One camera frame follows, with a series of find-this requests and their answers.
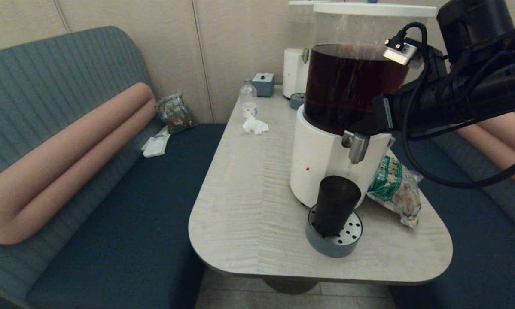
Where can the crumpled brown snack bag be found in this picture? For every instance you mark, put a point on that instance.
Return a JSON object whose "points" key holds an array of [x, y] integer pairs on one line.
{"points": [[175, 112]]}

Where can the small grey drip tray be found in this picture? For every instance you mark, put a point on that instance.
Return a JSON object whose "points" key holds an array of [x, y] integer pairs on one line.
{"points": [[297, 101]]}

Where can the grey-blue tissue box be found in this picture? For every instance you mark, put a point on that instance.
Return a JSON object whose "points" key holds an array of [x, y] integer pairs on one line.
{"points": [[263, 85]]}

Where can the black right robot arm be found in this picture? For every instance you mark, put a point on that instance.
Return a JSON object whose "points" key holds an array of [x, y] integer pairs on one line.
{"points": [[476, 86]]}

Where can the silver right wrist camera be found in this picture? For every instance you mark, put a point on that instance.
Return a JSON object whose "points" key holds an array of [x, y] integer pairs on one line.
{"points": [[400, 52]]}

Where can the dark tapered cup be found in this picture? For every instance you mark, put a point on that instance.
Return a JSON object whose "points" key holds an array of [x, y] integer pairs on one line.
{"points": [[334, 201]]}

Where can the white dispenser with clear tank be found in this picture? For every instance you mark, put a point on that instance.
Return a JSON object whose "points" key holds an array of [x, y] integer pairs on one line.
{"points": [[295, 64]]}

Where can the crumpled white tissue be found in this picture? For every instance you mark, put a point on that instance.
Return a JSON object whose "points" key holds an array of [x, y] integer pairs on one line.
{"points": [[255, 125]]}

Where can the teal bench seat cushion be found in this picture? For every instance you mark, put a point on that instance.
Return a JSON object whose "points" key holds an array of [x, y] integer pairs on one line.
{"points": [[476, 257], [132, 206]]}

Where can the white folded napkin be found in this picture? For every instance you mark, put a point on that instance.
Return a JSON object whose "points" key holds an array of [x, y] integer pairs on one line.
{"points": [[156, 145]]}

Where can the white dispenser with dark tea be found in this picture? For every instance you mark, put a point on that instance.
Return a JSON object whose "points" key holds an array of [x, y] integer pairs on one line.
{"points": [[321, 159]]}

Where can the clear plastic bottle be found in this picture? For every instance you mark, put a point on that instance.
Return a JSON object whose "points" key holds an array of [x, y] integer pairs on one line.
{"points": [[248, 98]]}

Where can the round grey perforated drip tray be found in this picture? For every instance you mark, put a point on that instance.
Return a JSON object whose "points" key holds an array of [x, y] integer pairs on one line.
{"points": [[343, 242]]}

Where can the silver dispenser tap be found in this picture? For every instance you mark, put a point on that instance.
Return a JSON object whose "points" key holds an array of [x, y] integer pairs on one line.
{"points": [[357, 146]]}

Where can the teal striped bench backrest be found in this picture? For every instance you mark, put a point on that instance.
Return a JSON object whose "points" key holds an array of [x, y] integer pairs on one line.
{"points": [[489, 201], [47, 73]]}

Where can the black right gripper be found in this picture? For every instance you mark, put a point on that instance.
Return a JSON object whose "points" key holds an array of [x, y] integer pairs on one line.
{"points": [[392, 112]]}

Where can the pink bolster cushion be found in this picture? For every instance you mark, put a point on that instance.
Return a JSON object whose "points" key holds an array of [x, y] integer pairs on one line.
{"points": [[502, 146], [68, 163]]}

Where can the green printed snack bag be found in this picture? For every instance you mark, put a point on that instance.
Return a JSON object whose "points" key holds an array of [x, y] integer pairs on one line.
{"points": [[397, 189]]}

